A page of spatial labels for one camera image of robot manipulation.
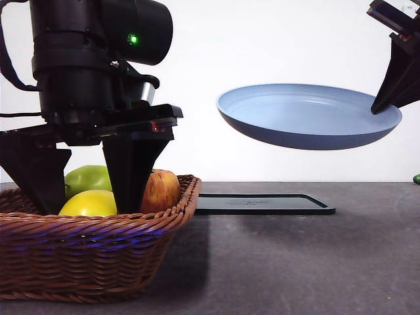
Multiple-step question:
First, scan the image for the yellow lemon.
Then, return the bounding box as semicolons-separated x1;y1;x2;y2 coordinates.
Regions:
58;189;118;217

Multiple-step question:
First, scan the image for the blue round plate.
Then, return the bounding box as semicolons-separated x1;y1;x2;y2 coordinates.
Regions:
216;83;403;151

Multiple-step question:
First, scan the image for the brown wicker basket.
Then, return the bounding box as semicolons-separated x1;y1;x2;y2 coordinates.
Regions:
0;174;203;303

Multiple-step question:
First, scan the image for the red apple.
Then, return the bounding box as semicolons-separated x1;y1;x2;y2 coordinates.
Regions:
140;169;182;214

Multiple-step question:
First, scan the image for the green apple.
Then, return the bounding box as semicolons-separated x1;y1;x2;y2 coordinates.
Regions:
64;165;114;200

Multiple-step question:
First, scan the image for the black flat tray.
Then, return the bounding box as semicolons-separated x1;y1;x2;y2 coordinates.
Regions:
194;192;337;216

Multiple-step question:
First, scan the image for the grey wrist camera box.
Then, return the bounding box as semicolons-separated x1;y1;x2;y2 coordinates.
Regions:
139;80;160;104

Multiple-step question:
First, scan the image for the thick black cable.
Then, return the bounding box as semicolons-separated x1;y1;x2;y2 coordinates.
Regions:
0;0;39;93

